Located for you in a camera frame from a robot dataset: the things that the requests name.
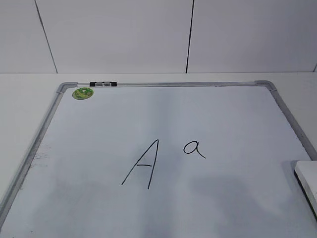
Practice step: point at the white whiteboard with grey frame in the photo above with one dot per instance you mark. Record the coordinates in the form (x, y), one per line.
(193, 160)

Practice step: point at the black grey frame clip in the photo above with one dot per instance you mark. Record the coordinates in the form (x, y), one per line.
(103, 84)

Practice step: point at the white whiteboard eraser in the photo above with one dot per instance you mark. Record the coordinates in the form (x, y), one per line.
(306, 174)

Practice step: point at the round green magnet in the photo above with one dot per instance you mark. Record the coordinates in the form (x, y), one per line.
(82, 93)

